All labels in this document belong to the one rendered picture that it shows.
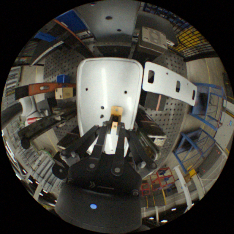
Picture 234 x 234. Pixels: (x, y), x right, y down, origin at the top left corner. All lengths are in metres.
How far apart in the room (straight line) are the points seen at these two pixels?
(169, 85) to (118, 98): 0.19
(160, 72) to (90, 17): 0.25
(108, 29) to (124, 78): 0.16
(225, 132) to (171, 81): 7.70
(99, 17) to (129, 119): 0.31
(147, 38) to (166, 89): 0.17
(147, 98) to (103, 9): 0.29
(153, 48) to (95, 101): 0.25
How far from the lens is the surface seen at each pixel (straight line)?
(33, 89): 0.22
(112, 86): 0.22
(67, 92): 0.24
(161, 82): 0.26
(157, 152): 0.20
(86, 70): 0.26
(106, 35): 0.26
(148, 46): 0.24
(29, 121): 0.32
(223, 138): 7.96
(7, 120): 0.64
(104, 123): 0.15
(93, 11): 0.20
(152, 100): 0.26
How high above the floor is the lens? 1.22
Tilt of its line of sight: 69 degrees down
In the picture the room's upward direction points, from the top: 172 degrees counter-clockwise
